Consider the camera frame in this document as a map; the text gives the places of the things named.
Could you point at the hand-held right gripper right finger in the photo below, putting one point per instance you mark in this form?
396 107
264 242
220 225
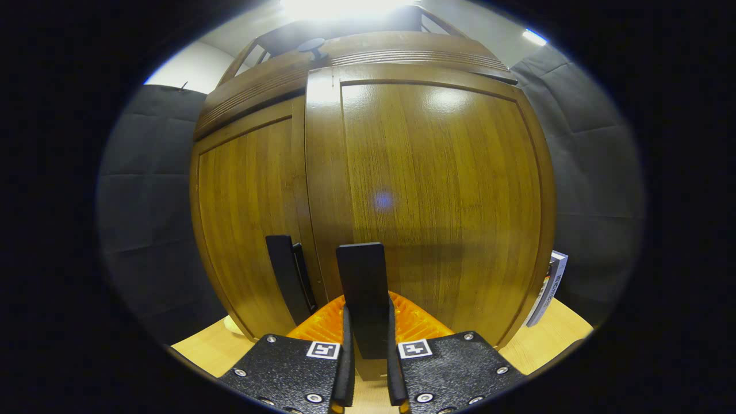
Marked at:
454 368

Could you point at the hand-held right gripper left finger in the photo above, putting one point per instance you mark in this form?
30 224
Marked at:
287 368

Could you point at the wooden cabinet door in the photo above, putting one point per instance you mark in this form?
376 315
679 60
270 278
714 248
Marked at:
247 218
448 190

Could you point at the wooden double-door shoe cabinet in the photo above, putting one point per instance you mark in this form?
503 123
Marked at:
259 92

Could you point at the books beside cabinet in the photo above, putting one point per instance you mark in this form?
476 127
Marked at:
549 287

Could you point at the cream plush toy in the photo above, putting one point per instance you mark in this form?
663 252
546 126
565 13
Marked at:
233 326

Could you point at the small ceiling light panel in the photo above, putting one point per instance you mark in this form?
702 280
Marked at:
534 37

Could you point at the large ceiling light panel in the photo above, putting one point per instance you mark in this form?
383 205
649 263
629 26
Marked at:
345 7

